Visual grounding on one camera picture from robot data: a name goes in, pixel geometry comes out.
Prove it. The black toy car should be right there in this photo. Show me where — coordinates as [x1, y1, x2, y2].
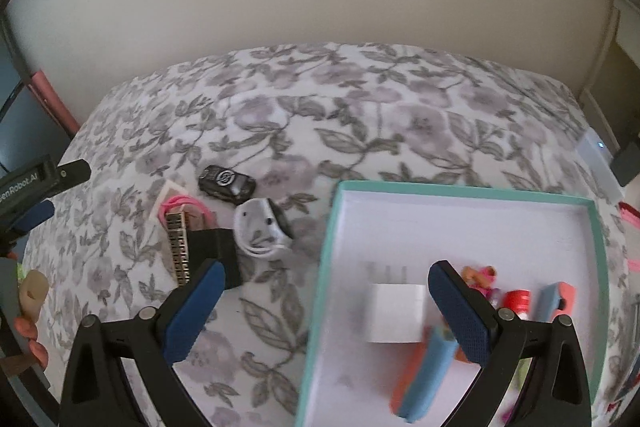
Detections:
[198, 165, 257, 206]

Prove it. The orange toy figure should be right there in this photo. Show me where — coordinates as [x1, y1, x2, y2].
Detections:
[461, 264, 498, 303]

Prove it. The white power strip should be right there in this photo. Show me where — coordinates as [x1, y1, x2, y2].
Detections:
[576, 129, 623, 200]

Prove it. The floral blanket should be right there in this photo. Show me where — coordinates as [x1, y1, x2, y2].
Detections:
[20, 42, 640, 427]

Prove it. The pink smartwatch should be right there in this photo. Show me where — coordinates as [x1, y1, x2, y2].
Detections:
[154, 179, 217, 228]

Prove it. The blue orange toy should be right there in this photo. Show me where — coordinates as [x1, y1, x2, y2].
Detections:
[389, 324, 460, 424]

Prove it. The pink white crocheted mat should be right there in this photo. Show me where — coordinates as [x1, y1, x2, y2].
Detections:
[617, 201, 640, 273]

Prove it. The red pink toy figure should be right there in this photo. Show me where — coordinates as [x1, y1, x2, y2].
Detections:
[501, 288, 532, 319]

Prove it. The white charger plug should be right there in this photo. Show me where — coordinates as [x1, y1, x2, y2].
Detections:
[357, 263, 428, 344]

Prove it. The black power adapter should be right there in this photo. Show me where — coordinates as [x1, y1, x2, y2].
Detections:
[611, 143, 640, 186]

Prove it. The teal-rimmed white box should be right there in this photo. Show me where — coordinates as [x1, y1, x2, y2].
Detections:
[295, 179, 611, 427]

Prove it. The white wooden furniture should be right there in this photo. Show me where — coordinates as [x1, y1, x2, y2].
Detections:
[580, 0, 640, 118]

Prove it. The person's left hand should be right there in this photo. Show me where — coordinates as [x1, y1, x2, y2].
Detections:
[12, 269, 51, 368]

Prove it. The black charger block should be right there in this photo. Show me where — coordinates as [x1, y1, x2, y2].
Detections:
[189, 227, 245, 290]

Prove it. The pink board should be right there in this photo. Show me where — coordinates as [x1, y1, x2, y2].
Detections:
[27, 71, 81, 135]

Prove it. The gold patterned box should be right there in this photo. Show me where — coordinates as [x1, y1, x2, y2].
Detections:
[165, 211, 197, 287]

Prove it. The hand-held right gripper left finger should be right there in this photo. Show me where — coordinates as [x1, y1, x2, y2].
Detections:
[59, 258, 227, 427]

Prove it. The dark blue furniture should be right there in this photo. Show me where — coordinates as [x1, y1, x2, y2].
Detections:
[0, 52, 68, 172]

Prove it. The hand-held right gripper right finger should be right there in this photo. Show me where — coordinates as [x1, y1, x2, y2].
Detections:
[428, 260, 593, 427]

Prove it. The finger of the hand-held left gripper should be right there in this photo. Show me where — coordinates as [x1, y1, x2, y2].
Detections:
[10, 200, 55, 233]
[57, 159, 92, 184]

